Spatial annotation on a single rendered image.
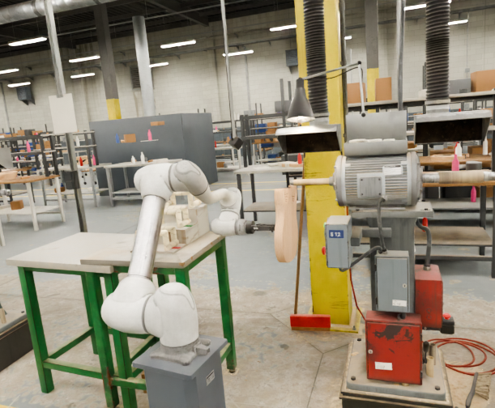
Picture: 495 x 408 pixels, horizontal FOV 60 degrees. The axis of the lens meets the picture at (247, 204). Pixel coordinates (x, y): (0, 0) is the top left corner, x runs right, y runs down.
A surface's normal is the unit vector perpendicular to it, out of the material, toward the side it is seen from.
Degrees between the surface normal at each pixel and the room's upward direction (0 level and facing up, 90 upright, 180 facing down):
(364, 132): 90
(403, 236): 90
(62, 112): 90
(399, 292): 90
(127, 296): 50
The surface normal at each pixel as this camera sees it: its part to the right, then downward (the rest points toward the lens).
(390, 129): -0.32, 0.21
